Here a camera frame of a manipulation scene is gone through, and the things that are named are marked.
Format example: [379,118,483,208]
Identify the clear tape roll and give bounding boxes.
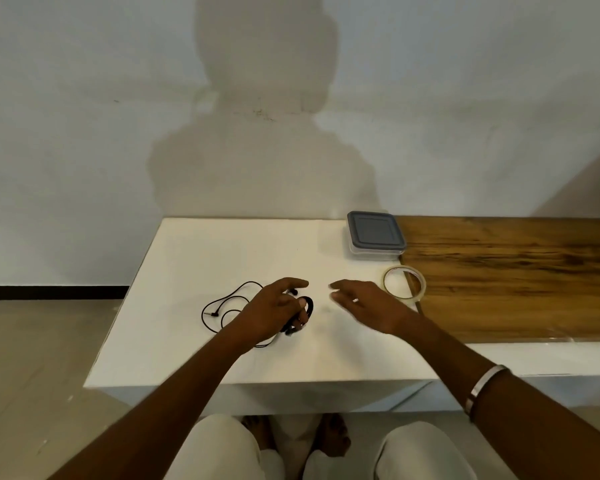
[382,265,427,301]

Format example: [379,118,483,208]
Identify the person's left foot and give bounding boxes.
[241,414,277,451]

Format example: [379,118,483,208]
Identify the container with grey lid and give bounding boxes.
[346,210,407,261]

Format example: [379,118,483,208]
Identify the person's right forearm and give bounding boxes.
[399,314,600,480]

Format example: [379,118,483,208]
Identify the person's foot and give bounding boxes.
[311,413,352,458]
[241,414,277,451]

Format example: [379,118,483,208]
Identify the person's white trousers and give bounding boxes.
[165,413,479,480]

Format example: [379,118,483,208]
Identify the person's right hand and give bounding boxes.
[328,279,421,341]

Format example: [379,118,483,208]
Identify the person's right foot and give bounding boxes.
[311,413,352,458]

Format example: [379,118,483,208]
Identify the person's left forearm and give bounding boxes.
[47,322,253,480]

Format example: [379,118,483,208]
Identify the black wired earphones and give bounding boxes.
[282,288,315,337]
[201,280,281,349]

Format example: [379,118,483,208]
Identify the black skirting board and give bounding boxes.
[0,284,130,301]

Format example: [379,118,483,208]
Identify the person's left hand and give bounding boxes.
[219,277,311,353]

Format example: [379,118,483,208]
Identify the silver bracelet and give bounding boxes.
[463,364,511,421]

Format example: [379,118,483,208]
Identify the brown wooden board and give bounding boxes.
[395,216,600,344]

